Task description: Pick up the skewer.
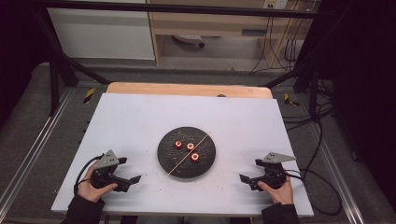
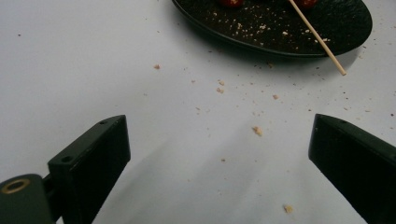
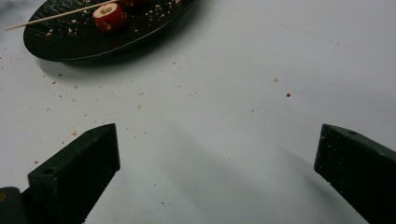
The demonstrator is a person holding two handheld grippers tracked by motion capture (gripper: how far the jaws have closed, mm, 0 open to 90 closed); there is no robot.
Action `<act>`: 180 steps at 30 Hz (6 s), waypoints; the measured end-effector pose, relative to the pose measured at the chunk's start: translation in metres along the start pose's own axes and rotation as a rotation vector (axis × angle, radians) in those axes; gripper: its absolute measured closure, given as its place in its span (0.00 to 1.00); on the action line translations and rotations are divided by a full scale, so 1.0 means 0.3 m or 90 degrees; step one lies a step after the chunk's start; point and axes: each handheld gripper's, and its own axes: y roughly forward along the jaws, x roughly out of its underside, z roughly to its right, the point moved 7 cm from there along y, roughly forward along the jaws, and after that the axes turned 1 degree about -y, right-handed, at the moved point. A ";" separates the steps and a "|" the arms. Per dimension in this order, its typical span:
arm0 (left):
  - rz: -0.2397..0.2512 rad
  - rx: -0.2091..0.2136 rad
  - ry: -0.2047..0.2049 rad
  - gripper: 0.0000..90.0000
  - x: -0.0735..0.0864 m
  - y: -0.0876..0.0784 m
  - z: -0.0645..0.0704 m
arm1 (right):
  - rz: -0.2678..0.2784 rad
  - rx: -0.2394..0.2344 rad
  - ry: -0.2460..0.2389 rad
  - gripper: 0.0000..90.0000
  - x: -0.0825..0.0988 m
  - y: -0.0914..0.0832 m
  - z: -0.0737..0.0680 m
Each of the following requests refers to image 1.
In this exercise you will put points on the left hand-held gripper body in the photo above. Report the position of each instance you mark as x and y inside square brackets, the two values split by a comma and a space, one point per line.
[104, 174]

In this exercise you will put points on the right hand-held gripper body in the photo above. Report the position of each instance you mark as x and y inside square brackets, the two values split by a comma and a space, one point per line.
[274, 175]

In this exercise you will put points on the round black speckled plate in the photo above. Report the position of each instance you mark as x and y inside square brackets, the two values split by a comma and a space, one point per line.
[174, 161]

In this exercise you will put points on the thin bamboo skewer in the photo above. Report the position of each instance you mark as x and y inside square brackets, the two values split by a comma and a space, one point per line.
[177, 165]

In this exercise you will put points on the person's right hand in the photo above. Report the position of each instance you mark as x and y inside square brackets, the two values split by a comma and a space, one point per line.
[281, 194]

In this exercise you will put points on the person's left hand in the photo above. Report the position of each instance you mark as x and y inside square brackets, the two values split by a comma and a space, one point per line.
[88, 189]

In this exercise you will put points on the white board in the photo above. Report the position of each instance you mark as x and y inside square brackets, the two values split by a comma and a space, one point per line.
[130, 124]

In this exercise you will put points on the yellow black tape strip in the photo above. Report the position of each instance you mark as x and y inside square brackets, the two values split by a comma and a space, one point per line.
[89, 95]
[290, 101]

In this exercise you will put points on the black metal stand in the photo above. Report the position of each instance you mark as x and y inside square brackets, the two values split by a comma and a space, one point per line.
[54, 81]
[313, 90]

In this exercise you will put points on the wooden table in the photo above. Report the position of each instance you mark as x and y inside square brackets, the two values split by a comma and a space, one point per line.
[186, 90]

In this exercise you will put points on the white cabinet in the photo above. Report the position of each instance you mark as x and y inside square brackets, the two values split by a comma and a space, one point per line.
[102, 31]

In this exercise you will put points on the chair base with caster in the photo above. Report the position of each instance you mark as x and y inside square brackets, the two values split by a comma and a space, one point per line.
[188, 39]

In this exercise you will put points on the light wooden desk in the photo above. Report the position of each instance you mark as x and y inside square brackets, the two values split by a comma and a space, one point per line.
[202, 25]

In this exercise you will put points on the white power outlet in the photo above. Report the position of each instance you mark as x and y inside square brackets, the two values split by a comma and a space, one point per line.
[275, 3]

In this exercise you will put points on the aluminium floor rail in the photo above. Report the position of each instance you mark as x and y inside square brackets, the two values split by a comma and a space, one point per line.
[339, 174]
[37, 146]

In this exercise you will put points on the black horizontal frame bar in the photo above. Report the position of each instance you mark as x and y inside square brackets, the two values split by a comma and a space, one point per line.
[186, 8]

